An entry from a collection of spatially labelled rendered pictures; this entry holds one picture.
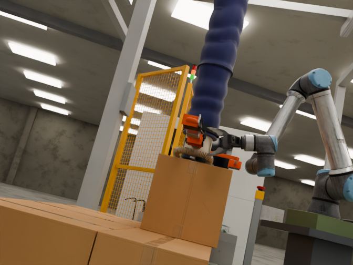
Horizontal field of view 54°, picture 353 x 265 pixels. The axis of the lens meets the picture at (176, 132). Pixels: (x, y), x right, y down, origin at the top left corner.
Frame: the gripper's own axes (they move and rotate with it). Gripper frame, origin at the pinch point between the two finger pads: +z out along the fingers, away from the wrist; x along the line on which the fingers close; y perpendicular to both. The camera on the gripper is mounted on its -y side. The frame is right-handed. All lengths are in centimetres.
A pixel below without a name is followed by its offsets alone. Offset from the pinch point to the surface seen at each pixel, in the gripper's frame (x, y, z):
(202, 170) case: -15.0, 1.7, 1.7
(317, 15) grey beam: 190, 193, -135
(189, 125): 1.1, -30.4, 8.3
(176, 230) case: -45.5, 1.4, 14.6
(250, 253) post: -68, 120, -41
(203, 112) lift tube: 22.6, 23.7, 0.9
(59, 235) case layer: -46, -55, 53
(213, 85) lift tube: 39.6, 23.8, -5.1
